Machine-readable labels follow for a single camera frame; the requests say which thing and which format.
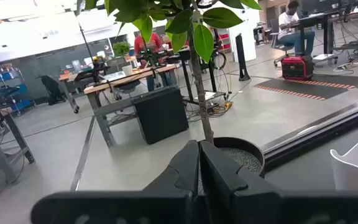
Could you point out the green leafy potted tree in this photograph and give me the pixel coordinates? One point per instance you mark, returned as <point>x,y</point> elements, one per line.
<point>199,93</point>

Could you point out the black frame table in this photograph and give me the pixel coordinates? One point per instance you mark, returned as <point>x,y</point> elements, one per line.
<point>185,56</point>

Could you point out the white plastic bin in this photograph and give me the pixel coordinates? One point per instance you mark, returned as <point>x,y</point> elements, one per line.
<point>353,174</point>

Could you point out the grey office chair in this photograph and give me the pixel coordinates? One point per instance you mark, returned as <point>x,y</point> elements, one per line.
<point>278,46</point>

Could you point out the white cup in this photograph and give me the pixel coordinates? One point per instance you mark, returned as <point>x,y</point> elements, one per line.
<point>127,70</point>

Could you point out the metal rack blue bins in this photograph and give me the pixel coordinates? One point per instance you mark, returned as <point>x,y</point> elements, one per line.
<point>8,76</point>

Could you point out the black round plant pot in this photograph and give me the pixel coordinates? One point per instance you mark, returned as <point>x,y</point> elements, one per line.
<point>244,158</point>

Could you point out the black mat striped edge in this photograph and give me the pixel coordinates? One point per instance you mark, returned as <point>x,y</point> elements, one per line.
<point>303,87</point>

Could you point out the black office chair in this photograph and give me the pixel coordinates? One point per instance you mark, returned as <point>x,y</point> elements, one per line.
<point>51,88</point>

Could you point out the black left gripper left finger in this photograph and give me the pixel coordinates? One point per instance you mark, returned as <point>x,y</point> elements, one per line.
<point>166,205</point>

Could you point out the small green desk plant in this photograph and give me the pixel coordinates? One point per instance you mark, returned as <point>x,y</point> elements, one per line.
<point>121,48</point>

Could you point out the wheeled wooden workbench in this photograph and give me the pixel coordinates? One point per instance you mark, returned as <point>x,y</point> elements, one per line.
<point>70,76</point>

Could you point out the red and black generator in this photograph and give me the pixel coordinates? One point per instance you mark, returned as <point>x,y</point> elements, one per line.
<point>297,67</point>

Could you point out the black standing panel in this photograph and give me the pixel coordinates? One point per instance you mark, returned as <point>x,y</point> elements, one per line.
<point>240,56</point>

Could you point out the black cabinet box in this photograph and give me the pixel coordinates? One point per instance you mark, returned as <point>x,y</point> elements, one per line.
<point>160,115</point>

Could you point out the person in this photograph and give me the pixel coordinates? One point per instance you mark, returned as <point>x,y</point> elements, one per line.
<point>154,43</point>
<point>286,20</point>

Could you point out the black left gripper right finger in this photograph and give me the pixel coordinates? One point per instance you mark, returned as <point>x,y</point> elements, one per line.
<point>228,199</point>

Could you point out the black office desk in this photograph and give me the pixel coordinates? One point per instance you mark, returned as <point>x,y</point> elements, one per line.
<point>312,20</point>

